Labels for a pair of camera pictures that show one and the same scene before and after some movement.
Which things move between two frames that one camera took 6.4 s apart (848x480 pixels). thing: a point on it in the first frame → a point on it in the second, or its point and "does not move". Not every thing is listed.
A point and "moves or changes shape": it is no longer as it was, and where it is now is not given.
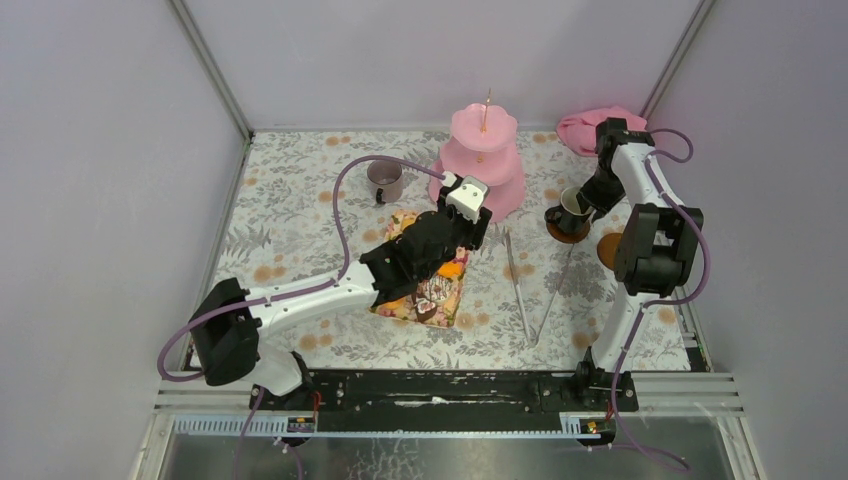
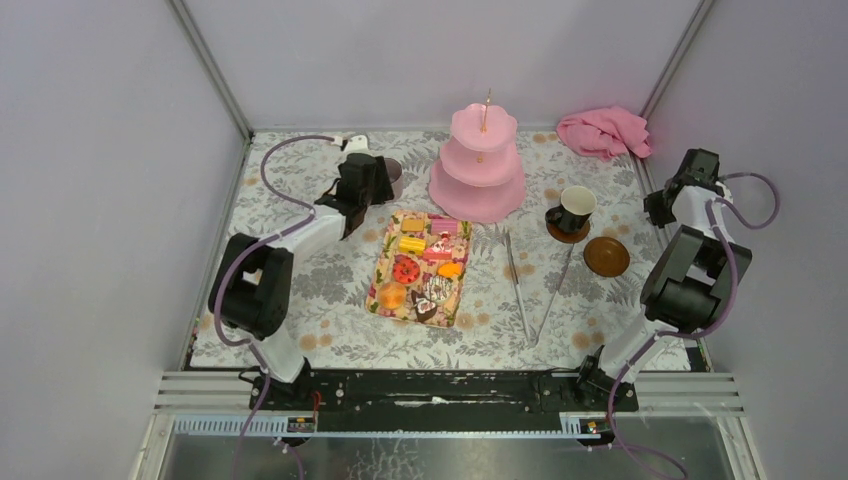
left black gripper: x=460 y=230 → x=370 y=184
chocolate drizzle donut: x=438 y=289 does not move
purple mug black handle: x=386 y=180 does not move
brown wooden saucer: x=567 y=238 does not move
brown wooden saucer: x=606 y=248 moves or changes shape
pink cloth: x=578 y=131 does not move
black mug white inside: x=568 y=215 does not move
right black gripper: x=586 y=196 → x=651 y=206
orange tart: x=450 y=269 does not move
